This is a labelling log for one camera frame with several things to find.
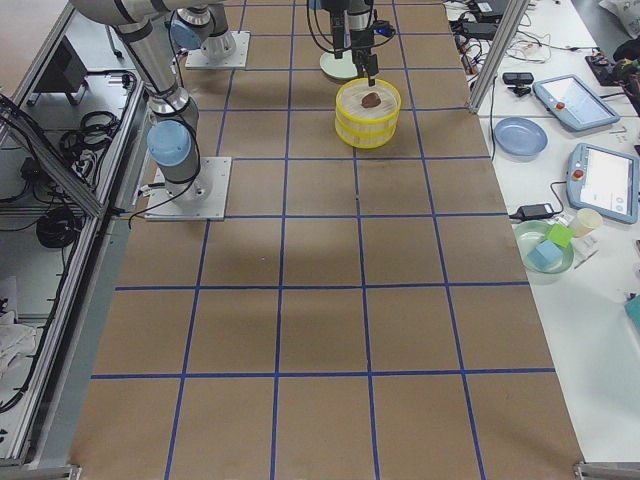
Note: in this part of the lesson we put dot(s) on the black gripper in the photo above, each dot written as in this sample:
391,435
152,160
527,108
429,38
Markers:
361,39
338,31

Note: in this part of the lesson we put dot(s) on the brown chocolate bun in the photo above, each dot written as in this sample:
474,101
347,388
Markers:
371,100

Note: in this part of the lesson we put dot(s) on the yellow steamer layer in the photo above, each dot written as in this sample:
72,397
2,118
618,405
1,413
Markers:
359,104
364,136

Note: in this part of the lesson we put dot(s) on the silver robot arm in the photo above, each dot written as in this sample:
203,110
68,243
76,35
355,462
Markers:
203,32
132,22

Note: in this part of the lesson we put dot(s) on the light green plate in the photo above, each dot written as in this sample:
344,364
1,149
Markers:
341,69

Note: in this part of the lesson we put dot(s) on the black webcam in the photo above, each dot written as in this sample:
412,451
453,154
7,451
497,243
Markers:
517,78

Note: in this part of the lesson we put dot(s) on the blue plate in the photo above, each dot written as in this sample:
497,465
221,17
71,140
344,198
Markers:
520,137

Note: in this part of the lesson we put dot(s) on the far teach pendant tablet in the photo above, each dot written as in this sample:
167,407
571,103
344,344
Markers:
573,103

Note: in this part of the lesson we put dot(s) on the teach pendant tablet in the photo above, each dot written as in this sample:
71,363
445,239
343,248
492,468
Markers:
573,103
605,181

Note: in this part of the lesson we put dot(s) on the black power adapter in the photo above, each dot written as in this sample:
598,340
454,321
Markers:
538,211

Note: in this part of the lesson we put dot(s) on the green bowl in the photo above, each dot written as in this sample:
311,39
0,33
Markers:
530,233

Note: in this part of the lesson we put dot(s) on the green foam block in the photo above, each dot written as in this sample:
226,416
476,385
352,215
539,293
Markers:
560,235

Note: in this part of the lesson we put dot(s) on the near teach pendant tablet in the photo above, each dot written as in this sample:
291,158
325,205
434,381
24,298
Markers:
605,181

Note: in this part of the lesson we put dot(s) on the blue foam block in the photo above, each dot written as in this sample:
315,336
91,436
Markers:
545,255

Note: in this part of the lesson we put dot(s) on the beige paper cup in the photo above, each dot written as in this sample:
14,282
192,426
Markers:
585,221

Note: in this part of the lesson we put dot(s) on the white crumpled cloth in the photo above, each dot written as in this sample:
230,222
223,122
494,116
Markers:
16,339

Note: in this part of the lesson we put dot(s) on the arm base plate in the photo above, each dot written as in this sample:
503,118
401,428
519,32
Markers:
205,200
223,52

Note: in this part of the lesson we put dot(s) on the aluminium frame post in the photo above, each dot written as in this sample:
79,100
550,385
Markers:
506,30

